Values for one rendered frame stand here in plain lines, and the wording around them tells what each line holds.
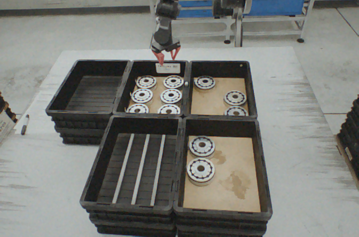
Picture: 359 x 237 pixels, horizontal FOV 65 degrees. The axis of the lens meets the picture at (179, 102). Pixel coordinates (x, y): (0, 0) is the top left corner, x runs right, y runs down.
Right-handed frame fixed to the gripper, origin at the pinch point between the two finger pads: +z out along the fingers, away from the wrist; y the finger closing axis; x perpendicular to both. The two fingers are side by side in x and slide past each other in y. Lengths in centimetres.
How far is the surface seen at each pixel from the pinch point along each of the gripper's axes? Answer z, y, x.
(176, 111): 20.4, -4.1, -9.6
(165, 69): 18.1, 9.7, 16.6
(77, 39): 107, 33, 243
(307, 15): 74, 221, 55
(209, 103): 23.4, 12.5, -13.8
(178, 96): 20.4, 2.9, -2.4
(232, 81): 23.4, 32.7, -9.4
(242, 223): 21, -19, -63
